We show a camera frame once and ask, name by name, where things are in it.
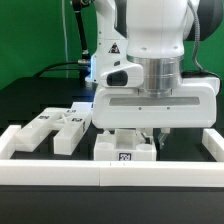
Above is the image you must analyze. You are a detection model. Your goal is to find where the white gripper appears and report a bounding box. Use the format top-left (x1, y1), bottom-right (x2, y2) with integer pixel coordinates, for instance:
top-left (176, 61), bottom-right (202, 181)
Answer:
top-left (92, 61), bottom-right (220, 149)

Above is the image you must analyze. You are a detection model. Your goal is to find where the white chair seat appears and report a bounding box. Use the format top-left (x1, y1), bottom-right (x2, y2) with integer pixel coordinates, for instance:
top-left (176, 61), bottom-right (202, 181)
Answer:
top-left (93, 129), bottom-right (157, 161)

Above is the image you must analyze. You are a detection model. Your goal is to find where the white tag base sheet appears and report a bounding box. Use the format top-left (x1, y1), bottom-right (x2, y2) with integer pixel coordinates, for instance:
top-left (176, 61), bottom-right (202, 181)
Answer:
top-left (71, 102), bottom-right (93, 113)

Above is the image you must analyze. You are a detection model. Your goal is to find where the white right fence wall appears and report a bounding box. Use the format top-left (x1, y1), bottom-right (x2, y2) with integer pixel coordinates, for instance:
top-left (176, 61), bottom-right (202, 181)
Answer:
top-left (202, 129), bottom-right (224, 162)

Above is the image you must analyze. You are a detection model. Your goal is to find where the white fence wall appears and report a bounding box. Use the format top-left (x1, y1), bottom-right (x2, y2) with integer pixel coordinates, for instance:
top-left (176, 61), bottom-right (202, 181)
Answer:
top-left (0, 125), bottom-right (21, 160)
top-left (0, 160), bottom-right (224, 187)
top-left (202, 129), bottom-right (224, 162)

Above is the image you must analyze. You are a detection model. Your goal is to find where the white chair back frame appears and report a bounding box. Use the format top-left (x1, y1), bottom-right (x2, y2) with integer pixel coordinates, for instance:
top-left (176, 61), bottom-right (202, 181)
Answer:
top-left (15, 108), bottom-right (91, 155)

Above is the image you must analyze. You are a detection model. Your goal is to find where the black hose cable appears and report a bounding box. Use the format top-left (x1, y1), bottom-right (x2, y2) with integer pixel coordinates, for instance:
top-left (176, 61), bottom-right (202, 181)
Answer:
top-left (32, 0), bottom-right (92, 79)

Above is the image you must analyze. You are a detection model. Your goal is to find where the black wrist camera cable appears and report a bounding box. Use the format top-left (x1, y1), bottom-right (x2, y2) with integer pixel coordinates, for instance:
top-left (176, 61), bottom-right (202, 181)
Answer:
top-left (186, 0), bottom-right (214, 79)

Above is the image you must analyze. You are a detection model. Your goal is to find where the white front fence wall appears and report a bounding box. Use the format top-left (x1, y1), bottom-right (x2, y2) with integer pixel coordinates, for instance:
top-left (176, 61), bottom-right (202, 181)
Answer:
top-left (0, 160), bottom-right (224, 187)

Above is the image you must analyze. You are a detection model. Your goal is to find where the white left fence wall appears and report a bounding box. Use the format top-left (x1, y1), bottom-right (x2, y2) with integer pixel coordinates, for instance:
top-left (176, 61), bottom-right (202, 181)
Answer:
top-left (0, 125), bottom-right (21, 160)

